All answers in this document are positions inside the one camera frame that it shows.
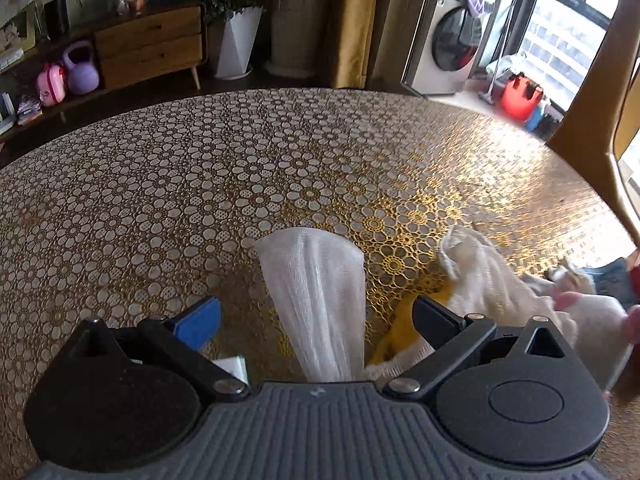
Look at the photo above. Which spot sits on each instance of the small white box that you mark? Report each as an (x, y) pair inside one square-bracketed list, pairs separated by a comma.
[(232, 366)]

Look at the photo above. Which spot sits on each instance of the yellow cloth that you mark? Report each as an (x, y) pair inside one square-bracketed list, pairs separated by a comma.
[(400, 332)]

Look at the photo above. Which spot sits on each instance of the stack of books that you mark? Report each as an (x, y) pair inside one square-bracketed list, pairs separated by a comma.
[(29, 110)]

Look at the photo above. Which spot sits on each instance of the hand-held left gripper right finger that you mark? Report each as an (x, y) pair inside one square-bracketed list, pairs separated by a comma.
[(430, 322)]

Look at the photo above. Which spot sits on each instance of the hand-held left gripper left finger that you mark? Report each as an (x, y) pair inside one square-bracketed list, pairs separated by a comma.
[(200, 322)]

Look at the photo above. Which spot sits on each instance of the blue plastic container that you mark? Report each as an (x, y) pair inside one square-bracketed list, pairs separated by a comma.
[(535, 117)]

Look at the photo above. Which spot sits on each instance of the red bucket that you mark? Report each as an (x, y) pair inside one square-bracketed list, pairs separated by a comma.
[(521, 99)]

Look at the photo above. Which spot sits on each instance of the purple kettlebell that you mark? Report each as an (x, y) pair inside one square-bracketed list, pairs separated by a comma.
[(82, 75)]

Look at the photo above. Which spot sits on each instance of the silver washing machine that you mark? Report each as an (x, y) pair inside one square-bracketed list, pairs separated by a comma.
[(450, 45)]

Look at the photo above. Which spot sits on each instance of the white towel cloth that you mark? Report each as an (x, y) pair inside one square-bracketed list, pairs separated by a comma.
[(480, 275)]

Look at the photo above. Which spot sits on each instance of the white plush toy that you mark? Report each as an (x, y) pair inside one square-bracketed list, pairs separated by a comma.
[(600, 322)]

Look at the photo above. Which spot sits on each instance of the floor mop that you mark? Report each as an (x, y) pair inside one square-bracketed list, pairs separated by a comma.
[(492, 82)]

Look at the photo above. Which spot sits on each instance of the black speaker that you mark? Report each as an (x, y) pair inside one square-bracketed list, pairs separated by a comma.
[(56, 16)]

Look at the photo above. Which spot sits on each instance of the wooden drawer cabinet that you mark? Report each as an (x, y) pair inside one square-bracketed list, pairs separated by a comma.
[(150, 45)]

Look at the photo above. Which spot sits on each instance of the photo frame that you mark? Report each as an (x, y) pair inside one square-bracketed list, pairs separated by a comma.
[(17, 32)]

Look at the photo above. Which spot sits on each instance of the yellow curtain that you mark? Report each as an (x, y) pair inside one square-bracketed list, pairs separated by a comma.
[(357, 20)]

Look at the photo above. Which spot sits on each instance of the blue denim cloth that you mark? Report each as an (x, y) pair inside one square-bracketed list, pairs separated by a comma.
[(610, 276)]

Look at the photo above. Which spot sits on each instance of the cream standing air conditioner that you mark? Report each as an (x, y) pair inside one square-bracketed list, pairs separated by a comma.
[(297, 20)]

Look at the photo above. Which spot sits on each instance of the tan chair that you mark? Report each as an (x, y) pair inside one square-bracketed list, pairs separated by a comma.
[(595, 100)]

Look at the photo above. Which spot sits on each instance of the white angular planter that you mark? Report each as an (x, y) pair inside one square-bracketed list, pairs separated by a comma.
[(237, 45)]

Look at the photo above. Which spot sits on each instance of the white mesh cloth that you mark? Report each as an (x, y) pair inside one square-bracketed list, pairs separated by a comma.
[(310, 285)]

